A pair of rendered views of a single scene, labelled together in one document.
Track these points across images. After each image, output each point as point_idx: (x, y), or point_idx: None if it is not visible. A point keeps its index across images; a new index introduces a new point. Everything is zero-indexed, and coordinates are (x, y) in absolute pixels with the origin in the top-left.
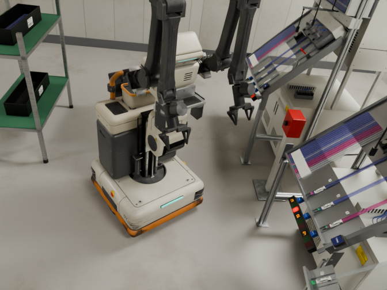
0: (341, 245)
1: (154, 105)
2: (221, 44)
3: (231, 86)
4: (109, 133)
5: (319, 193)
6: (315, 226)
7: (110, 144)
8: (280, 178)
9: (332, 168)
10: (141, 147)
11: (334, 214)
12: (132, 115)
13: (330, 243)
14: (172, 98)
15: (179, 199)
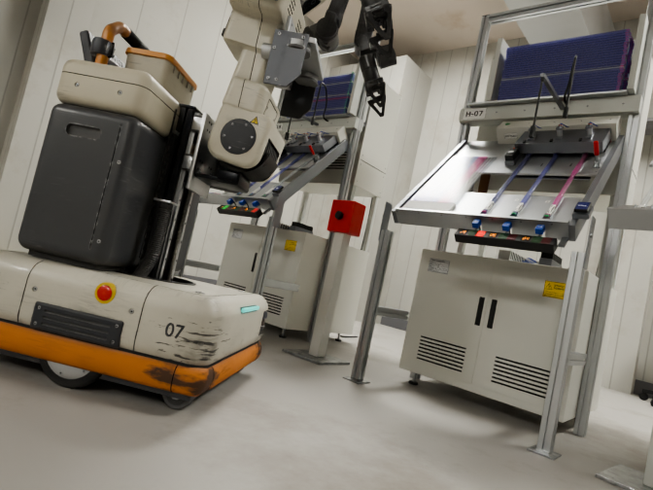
0: (590, 209)
1: (263, 43)
2: (337, 1)
3: (360, 56)
4: (121, 115)
5: (493, 209)
6: (535, 219)
7: (123, 140)
8: (385, 265)
9: (476, 192)
10: (164, 191)
11: (535, 209)
12: (170, 95)
13: (572, 219)
14: None
15: (257, 308)
